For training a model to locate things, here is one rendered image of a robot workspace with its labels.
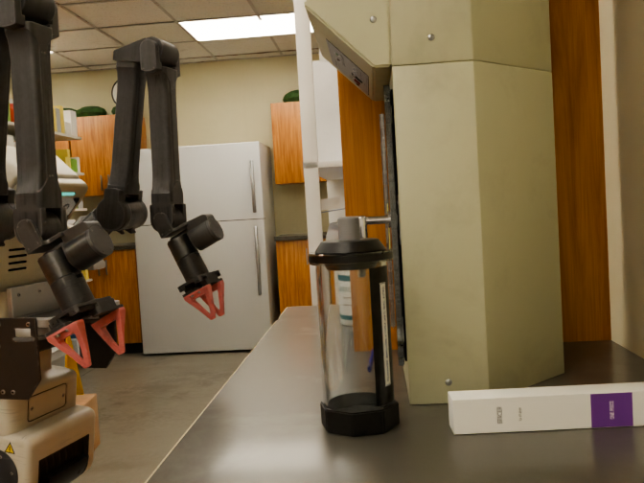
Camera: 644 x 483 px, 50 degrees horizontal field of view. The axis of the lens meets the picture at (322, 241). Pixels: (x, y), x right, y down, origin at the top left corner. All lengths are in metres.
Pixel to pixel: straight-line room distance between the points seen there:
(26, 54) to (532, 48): 0.82
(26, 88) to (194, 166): 4.80
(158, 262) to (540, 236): 5.24
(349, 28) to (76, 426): 1.06
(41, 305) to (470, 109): 0.98
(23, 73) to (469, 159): 0.75
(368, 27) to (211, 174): 5.07
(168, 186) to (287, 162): 4.66
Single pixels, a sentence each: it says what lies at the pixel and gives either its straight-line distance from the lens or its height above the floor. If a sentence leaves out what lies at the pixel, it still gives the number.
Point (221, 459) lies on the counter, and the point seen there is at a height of 0.94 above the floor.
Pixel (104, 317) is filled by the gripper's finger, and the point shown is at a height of 1.05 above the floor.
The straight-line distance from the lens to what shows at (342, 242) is 0.85.
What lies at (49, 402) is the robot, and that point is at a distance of 1.63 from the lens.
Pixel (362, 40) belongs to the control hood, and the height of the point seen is 1.45.
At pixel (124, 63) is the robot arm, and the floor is 1.57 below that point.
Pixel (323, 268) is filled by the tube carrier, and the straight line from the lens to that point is 0.86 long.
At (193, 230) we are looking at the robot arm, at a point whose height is 1.19.
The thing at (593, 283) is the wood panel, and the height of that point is 1.05.
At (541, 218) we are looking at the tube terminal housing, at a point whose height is 1.19.
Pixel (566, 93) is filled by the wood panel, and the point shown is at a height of 1.41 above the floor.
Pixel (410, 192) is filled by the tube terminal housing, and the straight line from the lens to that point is 0.96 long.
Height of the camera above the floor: 1.23
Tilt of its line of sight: 3 degrees down
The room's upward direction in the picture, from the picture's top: 3 degrees counter-clockwise
